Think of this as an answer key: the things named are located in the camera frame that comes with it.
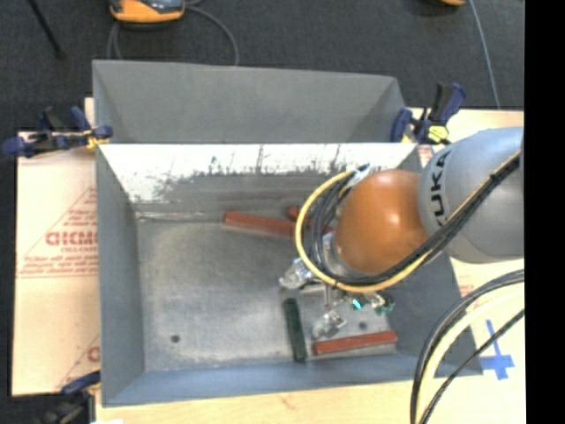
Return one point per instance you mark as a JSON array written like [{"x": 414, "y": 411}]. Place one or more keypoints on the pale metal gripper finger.
[
  {"x": 328, "y": 323},
  {"x": 298, "y": 274}
]

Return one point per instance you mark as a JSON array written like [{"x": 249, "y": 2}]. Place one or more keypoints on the red-brown flat block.
[
  {"x": 258, "y": 223},
  {"x": 353, "y": 342}
]

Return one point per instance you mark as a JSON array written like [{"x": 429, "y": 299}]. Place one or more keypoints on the dark green flat block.
[{"x": 295, "y": 329}]

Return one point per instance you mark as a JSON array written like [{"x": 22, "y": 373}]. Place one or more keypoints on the grey metal bin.
[{"x": 212, "y": 281}]

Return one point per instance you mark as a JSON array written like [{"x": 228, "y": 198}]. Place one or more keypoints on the brown cardboard board red print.
[{"x": 53, "y": 281}]

